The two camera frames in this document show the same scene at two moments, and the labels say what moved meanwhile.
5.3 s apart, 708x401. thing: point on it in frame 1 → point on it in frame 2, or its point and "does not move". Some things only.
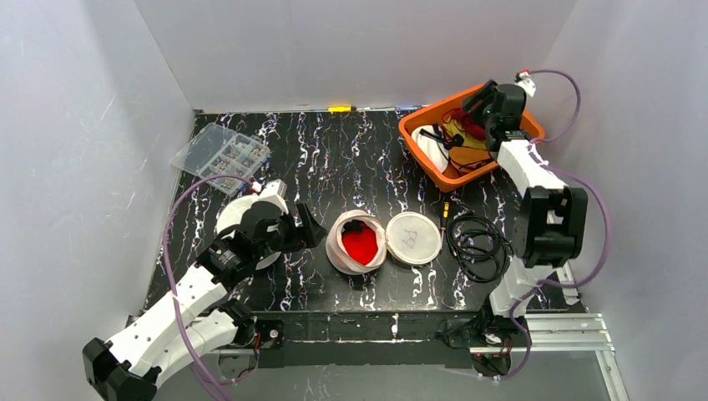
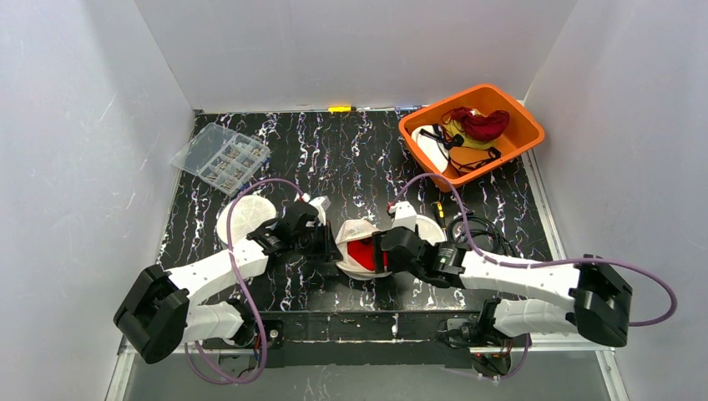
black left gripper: (301, 229) → (321, 241)
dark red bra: (466, 122) does not move
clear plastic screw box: (214, 151) does not move
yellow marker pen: (339, 109) does not move
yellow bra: (452, 129) does not move
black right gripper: (478, 102) → (379, 250)
